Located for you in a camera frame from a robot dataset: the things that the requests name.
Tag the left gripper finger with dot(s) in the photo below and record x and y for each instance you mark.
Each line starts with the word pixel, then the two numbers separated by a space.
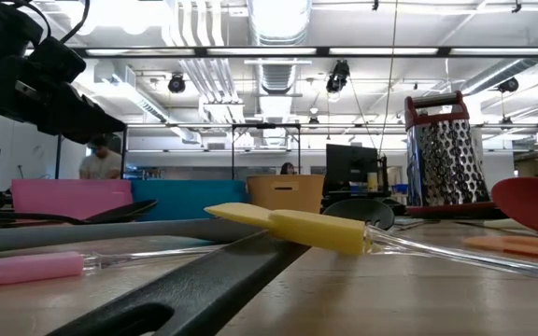
pixel 96 119
pixel 75 135

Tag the black solid spoon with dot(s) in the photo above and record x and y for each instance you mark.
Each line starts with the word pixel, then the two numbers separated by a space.
pixel 124 211

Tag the black slotted spoon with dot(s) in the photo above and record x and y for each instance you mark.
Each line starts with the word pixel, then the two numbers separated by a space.
pixel 213 284

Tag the knife with blue pattern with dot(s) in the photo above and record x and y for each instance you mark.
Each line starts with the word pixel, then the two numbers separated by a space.
pixel 406 220

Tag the orange piece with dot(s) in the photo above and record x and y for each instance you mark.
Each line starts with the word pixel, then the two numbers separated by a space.
pixel 516 245

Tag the person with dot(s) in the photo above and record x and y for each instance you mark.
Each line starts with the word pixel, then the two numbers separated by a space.
pixel 287 169
pixel 101 165

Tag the pink plastic bin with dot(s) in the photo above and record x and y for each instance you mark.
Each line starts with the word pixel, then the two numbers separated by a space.
pixel 63 196

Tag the black ceiling spotlight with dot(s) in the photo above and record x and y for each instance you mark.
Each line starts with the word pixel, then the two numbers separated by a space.
pixel 176 83
pixel 508 85

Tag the blue plastic bin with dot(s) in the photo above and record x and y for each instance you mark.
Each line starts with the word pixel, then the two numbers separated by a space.
pixel 189 198

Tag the yellow plastic bin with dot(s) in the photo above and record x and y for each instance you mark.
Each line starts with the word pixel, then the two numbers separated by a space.
pixel 292 200

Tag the black computer monitor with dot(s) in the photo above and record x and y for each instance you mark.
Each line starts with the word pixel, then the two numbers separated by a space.
pixel 350 163

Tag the yellow cup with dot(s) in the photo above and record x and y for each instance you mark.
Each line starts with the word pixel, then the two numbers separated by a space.
pixel 372 181

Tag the black metal table frame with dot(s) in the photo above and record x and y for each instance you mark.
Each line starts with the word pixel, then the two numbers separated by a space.
pixel 266 126
pixel 123 154

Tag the silver ventilation duct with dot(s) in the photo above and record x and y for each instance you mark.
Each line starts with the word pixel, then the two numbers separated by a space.
pixel 278 23

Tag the black frame bar with lights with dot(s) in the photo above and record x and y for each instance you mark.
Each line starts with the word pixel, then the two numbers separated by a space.
pixel 322 51

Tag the black hanging camera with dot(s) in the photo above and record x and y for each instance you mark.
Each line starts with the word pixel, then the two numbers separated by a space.
pixel 338 77

